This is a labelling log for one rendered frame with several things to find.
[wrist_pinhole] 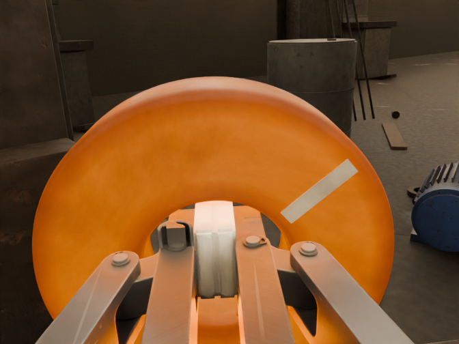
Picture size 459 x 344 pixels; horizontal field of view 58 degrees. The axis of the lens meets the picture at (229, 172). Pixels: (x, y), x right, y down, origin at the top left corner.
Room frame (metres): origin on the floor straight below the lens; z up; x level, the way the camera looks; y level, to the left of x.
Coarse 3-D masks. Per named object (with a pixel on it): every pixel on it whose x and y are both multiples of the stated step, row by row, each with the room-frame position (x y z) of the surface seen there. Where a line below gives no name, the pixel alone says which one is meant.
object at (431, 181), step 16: (432, 176) 1.77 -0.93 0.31; (448, 176) 1.74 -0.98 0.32; (432, 192) 1.60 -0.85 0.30; (448, 192) 1.56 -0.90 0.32; (416, 208) 1.63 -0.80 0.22; (432, 208) 1.57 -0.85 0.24; (448, 208) 1.54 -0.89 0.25; (416, 224) 1.60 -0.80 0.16; (432, 224) 1.57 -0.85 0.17; (448, 224) 1.54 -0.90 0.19; (416, 240) 1.72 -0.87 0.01; (432, 240) 1.56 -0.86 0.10; (448, 240) 1.53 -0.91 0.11
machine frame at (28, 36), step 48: (0, 0) 0.46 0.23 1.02; (48, 0) 0.56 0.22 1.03; (0, 48) 0.45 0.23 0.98; (48, 48) 0.48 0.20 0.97; (0, 96) 0.44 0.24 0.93; (48, 96) 0.47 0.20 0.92; (0, 144) 0.44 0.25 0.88; (48, 144) 0.45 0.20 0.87; (0, 192) 0.38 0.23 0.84; (0, 240) 0.38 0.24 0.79; (0, 288) 0.37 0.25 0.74; (0, 336) 0.37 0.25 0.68
